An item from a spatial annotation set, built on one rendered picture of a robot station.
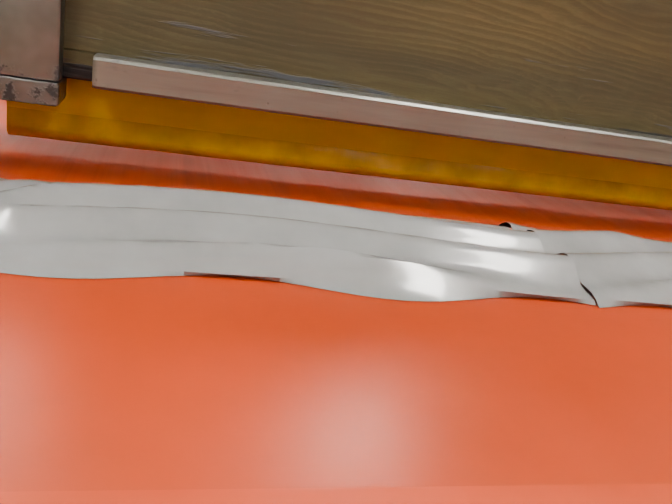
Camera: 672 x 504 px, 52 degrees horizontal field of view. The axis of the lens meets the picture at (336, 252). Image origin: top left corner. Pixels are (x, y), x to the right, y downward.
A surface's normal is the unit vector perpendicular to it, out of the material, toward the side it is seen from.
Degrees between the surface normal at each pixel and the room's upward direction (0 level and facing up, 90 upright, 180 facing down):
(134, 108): 90
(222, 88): 90
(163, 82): 90
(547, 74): 90
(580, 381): 0
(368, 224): 31
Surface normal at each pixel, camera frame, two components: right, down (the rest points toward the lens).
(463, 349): 0.17, -0.93
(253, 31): 0.22, 0.36
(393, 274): 0.25, -0.43
